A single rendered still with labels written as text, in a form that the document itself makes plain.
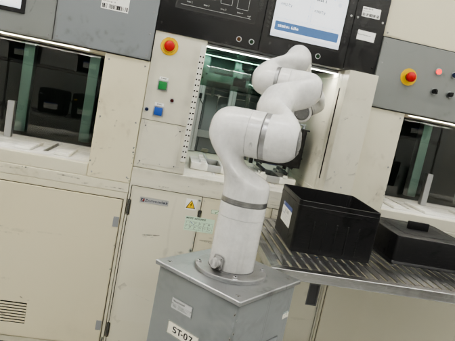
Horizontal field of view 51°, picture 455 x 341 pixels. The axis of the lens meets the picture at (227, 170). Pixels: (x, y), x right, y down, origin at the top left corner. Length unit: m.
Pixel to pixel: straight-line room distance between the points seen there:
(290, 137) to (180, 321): 0.53
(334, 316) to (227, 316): 1.12
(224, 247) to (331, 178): 0.86
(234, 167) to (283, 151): 0.13
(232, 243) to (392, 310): 1.24
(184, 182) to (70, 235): 0.50
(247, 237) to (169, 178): 0.77
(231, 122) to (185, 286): 0.42
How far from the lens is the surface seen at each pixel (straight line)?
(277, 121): 1.17
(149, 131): 1.90
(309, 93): 1.49
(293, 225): 1.58
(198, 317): 1.22
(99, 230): 1.99
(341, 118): 1.96
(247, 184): 1.18
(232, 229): 1.20
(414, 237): 1.77
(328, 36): 1.99
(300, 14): 1.97
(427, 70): 2.14
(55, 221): 2.01
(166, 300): 1.28
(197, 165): 2.11
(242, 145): 1.18
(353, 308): 2.24
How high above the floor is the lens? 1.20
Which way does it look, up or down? 8 degrees down
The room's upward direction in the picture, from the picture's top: 11 degrees clockwise
